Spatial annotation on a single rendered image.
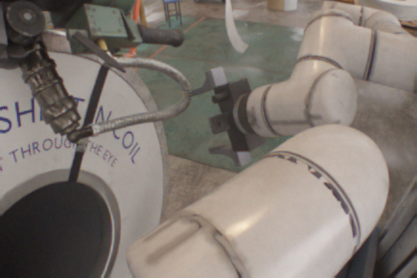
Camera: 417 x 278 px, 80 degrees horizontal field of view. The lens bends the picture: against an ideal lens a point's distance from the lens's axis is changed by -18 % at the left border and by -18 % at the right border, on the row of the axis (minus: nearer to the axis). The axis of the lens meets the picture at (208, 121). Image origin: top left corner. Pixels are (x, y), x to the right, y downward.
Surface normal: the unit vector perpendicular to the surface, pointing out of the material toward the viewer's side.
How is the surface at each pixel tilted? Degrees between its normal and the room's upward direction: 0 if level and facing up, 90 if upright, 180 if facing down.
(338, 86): 57
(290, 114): 82
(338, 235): 48
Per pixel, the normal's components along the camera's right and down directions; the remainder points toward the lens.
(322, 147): -0.15, -0.84
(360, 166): 0.25, -0.54
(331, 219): 0.33, -0.33
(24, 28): 0.78, -0.31
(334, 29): -0.26, -0.45
